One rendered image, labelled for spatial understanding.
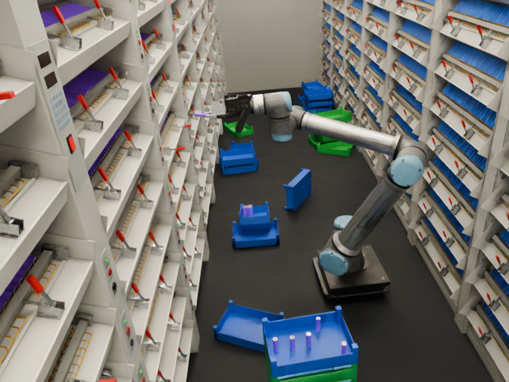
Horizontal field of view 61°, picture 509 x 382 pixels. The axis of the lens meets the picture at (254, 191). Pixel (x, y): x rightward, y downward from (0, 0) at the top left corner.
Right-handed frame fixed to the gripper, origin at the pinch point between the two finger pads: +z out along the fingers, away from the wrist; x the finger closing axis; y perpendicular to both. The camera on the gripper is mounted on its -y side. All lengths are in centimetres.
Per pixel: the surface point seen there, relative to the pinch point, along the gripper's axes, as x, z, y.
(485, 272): 41, -110, -70
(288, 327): 65, -24, -66
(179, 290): 38, 21, -64
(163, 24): -30, 17, 37
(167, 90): -11.6, 18.2, 10.6
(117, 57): 40, 21, 36
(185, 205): -7, 21, -47
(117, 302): 104, 17, -10
